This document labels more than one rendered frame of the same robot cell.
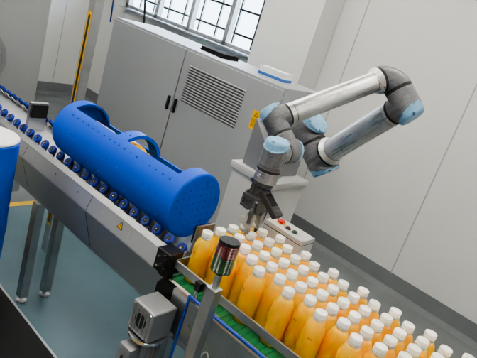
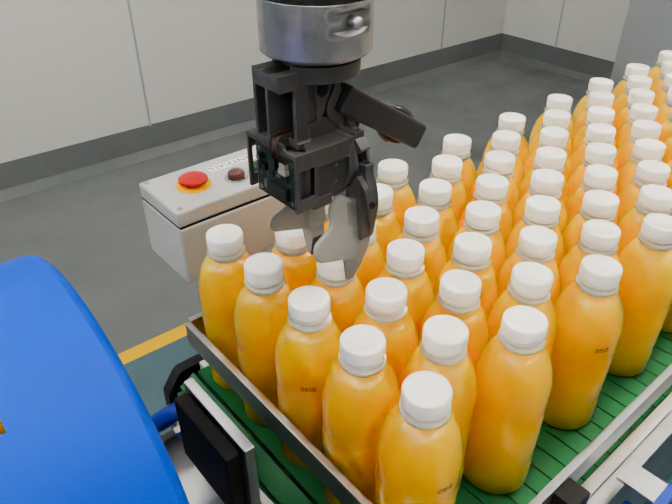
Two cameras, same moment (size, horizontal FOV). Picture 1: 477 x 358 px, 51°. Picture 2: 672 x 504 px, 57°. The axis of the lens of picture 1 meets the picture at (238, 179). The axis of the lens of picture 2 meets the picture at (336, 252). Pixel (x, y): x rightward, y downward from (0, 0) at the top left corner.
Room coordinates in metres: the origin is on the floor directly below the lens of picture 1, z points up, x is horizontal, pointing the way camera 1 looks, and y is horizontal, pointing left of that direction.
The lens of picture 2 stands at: (1.62, 0.38, 1.46)
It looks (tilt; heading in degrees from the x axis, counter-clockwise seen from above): 34 degrees down; 284
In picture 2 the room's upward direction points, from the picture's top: straight up
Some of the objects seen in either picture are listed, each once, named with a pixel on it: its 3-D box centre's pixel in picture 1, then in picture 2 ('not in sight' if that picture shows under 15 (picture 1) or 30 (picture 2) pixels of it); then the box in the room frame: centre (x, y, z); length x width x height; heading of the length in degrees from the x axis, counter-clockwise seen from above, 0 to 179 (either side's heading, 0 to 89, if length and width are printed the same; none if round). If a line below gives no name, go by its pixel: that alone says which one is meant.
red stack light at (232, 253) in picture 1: (227, 249); not in sight; (1.29, -0.03, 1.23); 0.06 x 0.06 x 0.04
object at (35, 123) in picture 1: (37, 116); not in sight; (2.59, 1.15, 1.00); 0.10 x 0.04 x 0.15; 144
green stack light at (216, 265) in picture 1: (223, 263); not in sight; (1.29, -0.03, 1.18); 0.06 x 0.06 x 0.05
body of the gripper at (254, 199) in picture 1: (258, 195); (310, 127); (1.76, -0.09, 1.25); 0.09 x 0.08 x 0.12; 54
